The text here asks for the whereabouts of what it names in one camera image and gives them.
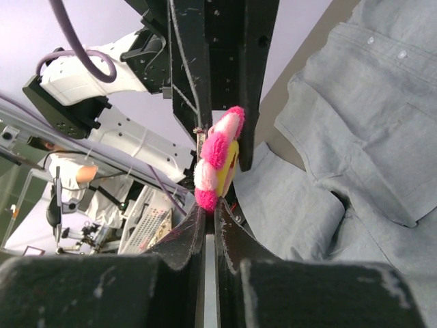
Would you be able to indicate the person in white shirt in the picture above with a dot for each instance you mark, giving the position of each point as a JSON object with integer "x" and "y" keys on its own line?
{"x": 97, "y": 193}

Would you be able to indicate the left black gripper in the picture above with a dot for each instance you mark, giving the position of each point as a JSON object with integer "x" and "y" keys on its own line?
{"x": 208, "y": 35}

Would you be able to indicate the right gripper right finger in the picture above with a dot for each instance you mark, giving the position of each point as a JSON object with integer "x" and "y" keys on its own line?
{"x": 257, "y": 289}

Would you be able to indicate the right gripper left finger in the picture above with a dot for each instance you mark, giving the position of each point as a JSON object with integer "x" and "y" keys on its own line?
{"x": 162, "y": 287}

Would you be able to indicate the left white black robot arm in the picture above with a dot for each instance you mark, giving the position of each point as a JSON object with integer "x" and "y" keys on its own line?
{"x": 75, "y": 102}

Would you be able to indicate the grey button-up shirt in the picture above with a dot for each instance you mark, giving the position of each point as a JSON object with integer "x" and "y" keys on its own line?
{"x": 361, "y": 115}

